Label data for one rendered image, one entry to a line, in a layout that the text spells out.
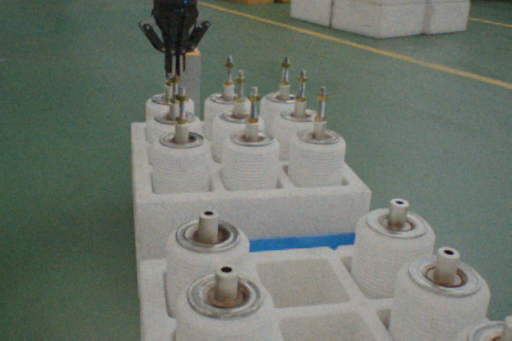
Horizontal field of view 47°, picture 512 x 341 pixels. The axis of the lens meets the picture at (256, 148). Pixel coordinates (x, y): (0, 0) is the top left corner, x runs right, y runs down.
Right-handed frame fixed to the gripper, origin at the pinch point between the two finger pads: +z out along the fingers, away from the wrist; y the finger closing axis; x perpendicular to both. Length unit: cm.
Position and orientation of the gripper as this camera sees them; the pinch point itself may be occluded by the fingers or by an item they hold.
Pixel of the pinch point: (175, 64)
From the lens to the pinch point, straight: 106.8
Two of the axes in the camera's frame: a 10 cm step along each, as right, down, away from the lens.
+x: -5.4, -3.3, 7.7
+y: 8.4, -1.5, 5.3
